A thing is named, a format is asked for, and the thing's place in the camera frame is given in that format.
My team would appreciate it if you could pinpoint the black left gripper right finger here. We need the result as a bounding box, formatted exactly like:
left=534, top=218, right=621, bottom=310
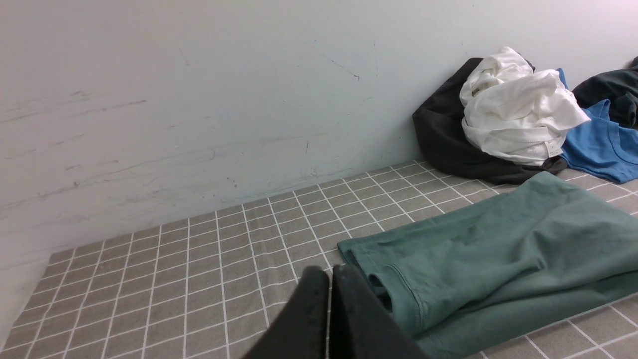
left=329, top=264, right=427, bottom=359

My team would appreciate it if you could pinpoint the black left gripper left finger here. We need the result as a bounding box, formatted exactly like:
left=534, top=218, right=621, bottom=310
left=243, top=266, right=330, bottom=359

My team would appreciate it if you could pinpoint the green long-sleeved shirt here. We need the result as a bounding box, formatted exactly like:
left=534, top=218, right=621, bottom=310
left=338, top=173, right=638, bottom=359

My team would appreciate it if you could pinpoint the white crumpled shirt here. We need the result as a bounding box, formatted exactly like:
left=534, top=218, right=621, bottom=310
left=460, top=47, right=590, bottom=166

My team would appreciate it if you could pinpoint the black garment under white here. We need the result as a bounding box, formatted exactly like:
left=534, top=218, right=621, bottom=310
left=412, top=58, right=568, bottom=185

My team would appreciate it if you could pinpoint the blue tank top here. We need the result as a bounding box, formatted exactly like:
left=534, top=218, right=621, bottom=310
left=556, top=68, right=638, bottom=184

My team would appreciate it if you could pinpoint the dark grey crumpled garment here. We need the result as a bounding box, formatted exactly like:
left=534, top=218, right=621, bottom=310
left=572, top=57, right=638, bottom=129

